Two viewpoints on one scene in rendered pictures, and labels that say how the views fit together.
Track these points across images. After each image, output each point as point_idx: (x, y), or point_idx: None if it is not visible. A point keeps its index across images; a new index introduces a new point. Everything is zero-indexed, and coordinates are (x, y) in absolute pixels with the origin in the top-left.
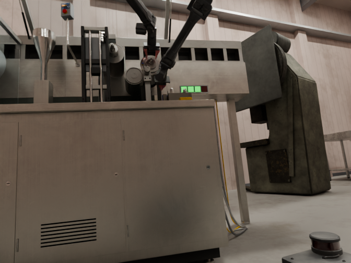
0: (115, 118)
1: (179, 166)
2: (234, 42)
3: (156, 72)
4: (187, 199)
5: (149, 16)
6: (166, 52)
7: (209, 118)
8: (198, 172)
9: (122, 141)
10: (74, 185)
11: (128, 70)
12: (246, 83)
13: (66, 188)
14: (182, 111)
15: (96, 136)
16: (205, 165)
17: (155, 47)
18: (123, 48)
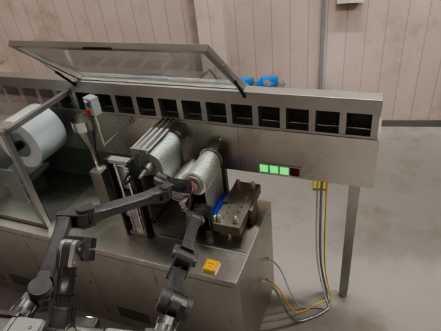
0: (147, 266)
1: (205, 311)
2: (367, 102)
3: (186, 224)
4: (212, 330)
5: (155, 201)
6: (186, 225)
7: (233, 290)
8: (222, 320)
9: (156, 282)
10: (129, 295)
11: None
12: (371, 174)
13: (125, 295)
14: None
15: (136, 274)
16: (229, 318)
17: (184, 193)
18: (159, 161)
